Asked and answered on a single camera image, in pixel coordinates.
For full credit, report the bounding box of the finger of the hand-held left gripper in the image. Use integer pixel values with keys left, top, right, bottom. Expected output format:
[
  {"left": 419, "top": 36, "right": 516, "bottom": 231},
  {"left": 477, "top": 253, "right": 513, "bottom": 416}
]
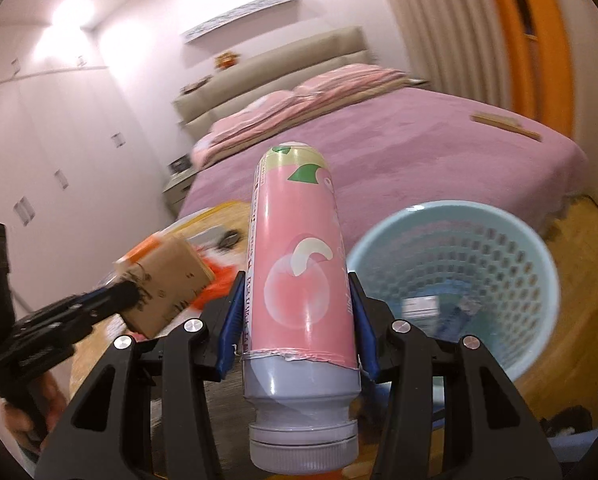
[{"left": 79, "top": 277, "right": 146, "bottom": 318}]

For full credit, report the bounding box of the pink drink bottle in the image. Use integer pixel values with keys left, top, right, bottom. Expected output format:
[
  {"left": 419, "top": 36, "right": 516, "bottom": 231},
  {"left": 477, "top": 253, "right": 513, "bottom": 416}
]
[{"left": 241, "top": 142, "right": 362, "bottom": 473}]

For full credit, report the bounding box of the white blue packet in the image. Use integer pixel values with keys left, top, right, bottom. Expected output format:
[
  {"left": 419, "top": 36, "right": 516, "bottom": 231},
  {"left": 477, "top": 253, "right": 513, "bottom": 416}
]
[{"left": 401, "top": 296, "right": 442, "bottom": 323}]

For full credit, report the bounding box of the white wall shelf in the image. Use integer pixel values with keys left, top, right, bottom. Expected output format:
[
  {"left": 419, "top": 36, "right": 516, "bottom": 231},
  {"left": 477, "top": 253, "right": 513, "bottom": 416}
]
[{"left": 181, "top": 0, "right": 302, "bottom": 43}]

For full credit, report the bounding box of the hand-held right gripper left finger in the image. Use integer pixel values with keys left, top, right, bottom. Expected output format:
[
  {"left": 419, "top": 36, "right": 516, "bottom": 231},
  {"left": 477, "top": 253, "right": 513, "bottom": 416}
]
[{"left": 33, "top": 270, "right": 250, "bottom": 480}]

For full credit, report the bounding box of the wooden brush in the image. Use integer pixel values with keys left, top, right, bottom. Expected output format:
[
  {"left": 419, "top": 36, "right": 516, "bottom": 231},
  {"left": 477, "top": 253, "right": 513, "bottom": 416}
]
[{"left": 471, "top": 112, "right": 542, "bottom": 141}]

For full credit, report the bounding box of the orange plastic wrapper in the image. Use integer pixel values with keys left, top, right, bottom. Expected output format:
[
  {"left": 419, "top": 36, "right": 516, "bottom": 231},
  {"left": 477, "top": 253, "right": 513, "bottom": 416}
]
[{"left": 194, "top": 250, "right": 245, "bottom": 306}]

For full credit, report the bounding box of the bed with purple cover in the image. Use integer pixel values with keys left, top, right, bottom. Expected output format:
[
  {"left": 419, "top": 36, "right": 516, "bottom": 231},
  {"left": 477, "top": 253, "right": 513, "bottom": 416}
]
[{"left": 179, "top": 87, "right": 590, "bottom": 281}]

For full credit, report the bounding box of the beige nightstand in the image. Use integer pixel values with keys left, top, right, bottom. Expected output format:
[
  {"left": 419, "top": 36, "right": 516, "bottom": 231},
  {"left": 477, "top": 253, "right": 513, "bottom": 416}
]
[{"left": 161, "top": 165, "right": 200, "bottom": 211}]

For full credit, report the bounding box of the beige upholstered bed headboard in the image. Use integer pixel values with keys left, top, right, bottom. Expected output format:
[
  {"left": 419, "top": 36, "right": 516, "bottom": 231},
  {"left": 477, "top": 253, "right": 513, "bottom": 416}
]
[{"left": 173, "top": 26, "right": 370, "bottom": 141}]

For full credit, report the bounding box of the white wardrobe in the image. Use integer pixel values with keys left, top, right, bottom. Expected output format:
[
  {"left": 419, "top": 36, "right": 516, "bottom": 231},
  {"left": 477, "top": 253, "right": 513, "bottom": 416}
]
[{"left": 0, "top": 30, "right": 175, "bottom": 241}]

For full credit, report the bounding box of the pink pillow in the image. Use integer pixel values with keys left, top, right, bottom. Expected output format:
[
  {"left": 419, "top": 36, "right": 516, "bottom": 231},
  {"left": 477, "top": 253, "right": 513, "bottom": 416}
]
[
  {"left": 211, "top": 91, "right": 300, "bottom": 136},
  {"left": 294, "top": 64, "right": 410, "bottom": 106}
]

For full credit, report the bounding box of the orange curtain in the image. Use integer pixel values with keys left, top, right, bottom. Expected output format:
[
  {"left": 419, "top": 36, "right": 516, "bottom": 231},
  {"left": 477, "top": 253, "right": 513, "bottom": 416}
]
[
  {"left": 529, "top": 0, "right": 577, "bottom": 138},
  {"left": 481, "top": 0, "right": 537, "bottom": 121}
]

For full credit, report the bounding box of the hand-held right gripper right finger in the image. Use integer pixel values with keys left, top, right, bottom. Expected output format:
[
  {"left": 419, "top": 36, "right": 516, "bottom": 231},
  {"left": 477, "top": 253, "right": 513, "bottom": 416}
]
[{"left": 348, "top": 270, "right": 564, "bottom": 480}]

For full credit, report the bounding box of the brown cardboard box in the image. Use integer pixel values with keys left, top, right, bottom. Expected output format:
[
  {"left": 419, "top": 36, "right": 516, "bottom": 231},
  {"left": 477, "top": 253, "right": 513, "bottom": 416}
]
[{"left": 113, "top": 234, "right": 215, "bottom": 338}]

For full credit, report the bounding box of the round panda rug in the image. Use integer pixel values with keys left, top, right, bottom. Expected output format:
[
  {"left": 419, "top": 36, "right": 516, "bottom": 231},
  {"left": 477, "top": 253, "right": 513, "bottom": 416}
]
[{"left": 69, "top": 200, "right": 260, "bottom": 480}]

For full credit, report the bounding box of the folded pink quilt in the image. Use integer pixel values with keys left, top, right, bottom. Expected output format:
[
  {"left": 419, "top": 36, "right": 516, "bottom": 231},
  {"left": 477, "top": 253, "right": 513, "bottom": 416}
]
[{"left": 191, "top": 77, "right": 415, "bottom": 168}]

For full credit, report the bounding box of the dark cloth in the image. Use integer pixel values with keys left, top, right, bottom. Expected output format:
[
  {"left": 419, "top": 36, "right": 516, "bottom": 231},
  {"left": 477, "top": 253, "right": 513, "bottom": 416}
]
[{"left": 544, "top": 405, "right": 594, "bottom": 436}]

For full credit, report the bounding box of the person's left hand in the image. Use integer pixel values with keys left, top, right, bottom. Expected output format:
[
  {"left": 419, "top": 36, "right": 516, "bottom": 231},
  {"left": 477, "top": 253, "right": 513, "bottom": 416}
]
[{"left": 2, "top": 370, "right": 72, "bottom": 456}]

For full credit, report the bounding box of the light blue plastic basket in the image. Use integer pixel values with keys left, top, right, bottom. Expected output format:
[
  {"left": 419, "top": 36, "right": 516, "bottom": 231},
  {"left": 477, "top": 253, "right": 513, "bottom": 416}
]
[{"left": 346, "top": 201, "right": 562, "bottom": 386}]

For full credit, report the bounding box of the beige curtain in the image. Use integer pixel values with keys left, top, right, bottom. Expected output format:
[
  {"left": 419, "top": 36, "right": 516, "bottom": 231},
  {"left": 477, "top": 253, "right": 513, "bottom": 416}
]
[
  {"left": 564, "top": 0, "right": 598, "bottom": 196},
  {"left": 374, "top": 0, "right": 510, "bottom": 106}
]

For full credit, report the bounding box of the dark patterned cloth item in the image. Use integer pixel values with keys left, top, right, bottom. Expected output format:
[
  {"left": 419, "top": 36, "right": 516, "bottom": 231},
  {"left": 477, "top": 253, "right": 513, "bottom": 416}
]
[{"left": 179, "top": 77, "right": 212, "bottom": 96}]

